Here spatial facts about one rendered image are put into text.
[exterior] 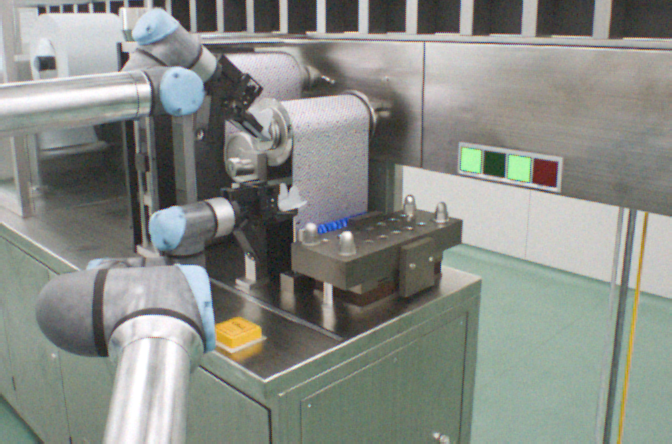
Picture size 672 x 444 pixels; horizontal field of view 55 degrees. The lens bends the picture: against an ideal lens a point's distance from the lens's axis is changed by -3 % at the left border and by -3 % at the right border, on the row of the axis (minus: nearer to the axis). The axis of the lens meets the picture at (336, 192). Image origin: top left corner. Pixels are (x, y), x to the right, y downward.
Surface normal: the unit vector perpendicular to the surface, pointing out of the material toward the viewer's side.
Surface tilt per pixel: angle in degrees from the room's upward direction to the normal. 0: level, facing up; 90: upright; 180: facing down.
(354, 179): 90
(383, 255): 90
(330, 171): 90
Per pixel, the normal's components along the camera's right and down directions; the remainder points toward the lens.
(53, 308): -0.55, -0.22
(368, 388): 0.71, 0.18
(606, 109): -0.70, 0.18
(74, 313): -0.11, -0.15
